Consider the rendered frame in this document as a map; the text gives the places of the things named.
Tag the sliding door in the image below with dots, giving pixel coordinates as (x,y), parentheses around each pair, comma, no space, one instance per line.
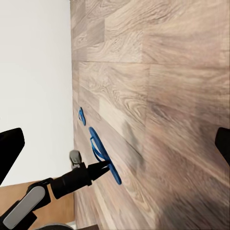
(58,210)

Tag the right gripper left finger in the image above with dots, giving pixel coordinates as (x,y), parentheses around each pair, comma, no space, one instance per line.
(11,144)

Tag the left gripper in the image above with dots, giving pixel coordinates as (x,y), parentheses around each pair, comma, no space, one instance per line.
(82,176)

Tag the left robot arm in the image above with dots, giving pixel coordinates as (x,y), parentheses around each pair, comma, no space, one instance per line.
(20,216)

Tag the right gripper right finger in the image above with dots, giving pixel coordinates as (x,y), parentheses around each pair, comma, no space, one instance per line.
(222,142)

